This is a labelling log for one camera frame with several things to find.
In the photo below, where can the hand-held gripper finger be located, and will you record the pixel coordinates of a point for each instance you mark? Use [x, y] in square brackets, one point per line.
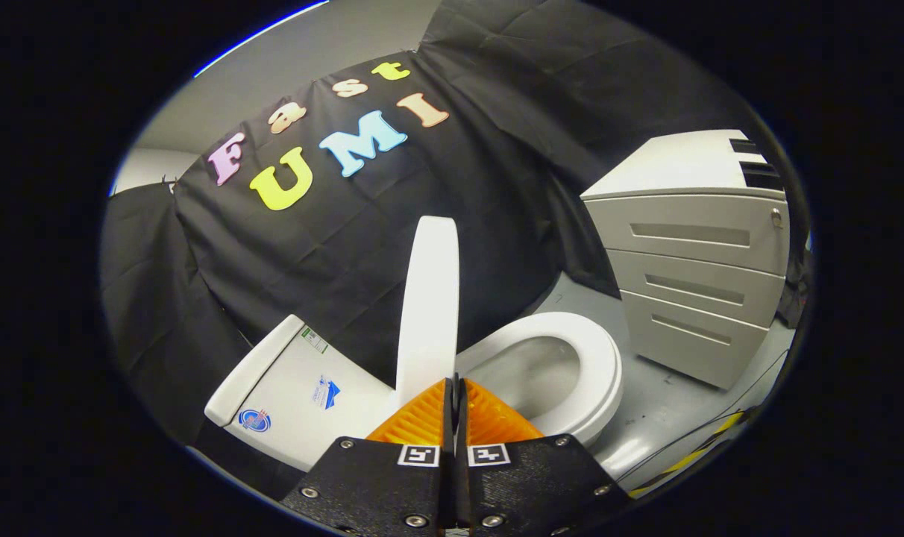
[447, 425]
[462, 425]

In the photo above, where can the white toilet lid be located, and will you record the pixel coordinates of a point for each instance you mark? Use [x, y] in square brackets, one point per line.
[429, 298]

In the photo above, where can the white toilet seat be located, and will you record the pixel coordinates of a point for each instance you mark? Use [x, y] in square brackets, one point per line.
[601, 373]

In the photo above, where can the white ceramic toilet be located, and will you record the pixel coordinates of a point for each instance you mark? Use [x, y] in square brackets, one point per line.
[295, 395]

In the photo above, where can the black backdrop cloth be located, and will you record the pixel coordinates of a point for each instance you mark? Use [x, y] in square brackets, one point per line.
[347, 246]

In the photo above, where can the yellow black hazard tape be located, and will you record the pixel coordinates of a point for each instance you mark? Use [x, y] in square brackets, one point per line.
[726, 424]

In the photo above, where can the white drawer cabinet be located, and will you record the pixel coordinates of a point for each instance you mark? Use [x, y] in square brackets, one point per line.
[691, 283]

